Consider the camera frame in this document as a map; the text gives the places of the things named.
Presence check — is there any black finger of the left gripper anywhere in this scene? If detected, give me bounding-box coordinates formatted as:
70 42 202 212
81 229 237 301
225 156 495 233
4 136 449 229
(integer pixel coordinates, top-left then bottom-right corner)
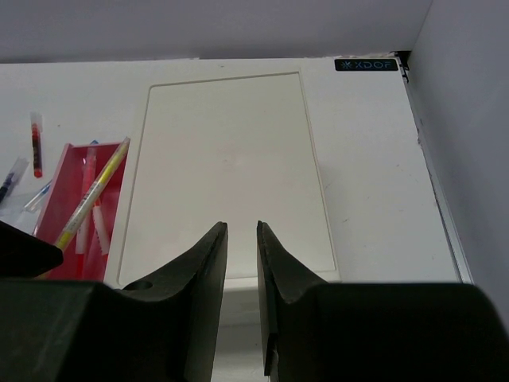
0 222 64 278

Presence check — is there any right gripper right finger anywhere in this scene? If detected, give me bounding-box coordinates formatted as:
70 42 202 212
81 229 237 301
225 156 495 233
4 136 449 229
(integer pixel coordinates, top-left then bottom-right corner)
257 222 508 381

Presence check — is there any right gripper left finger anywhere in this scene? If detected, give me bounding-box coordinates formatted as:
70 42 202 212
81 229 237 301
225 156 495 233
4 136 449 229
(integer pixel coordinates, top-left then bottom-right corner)
1 222 228 381

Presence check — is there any pink drawer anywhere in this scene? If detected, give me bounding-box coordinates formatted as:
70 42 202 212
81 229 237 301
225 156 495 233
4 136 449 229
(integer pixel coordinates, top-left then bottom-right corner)
35 144 126 282

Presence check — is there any blue pen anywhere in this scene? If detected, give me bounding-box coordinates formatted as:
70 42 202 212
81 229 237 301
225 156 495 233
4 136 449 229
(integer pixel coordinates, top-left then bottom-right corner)
23 181 52 212
0 158 29 202

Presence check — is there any pink red pen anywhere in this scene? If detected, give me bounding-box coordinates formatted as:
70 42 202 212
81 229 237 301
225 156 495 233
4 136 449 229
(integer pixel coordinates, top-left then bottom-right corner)
75 146 99 279

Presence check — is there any red pen with cap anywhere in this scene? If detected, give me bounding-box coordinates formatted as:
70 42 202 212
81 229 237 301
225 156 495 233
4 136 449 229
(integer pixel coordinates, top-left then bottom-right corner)
30 111 43 178

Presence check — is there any yellow highlighter pen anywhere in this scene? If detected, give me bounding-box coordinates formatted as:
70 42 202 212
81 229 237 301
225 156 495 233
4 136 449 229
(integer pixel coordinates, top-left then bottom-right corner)
54 137 130 251

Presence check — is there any clear plastic document pouch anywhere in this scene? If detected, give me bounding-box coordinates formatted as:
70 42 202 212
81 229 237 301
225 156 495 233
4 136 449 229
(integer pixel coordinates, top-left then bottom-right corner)
1 193 49 234

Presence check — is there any white drawer cabinet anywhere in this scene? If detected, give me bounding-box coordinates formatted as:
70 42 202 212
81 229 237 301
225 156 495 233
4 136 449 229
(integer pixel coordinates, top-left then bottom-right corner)
104 70 340 325

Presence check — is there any xdof label sticker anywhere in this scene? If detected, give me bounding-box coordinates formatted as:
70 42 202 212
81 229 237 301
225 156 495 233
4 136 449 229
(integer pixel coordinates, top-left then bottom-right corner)
334 58 399 72

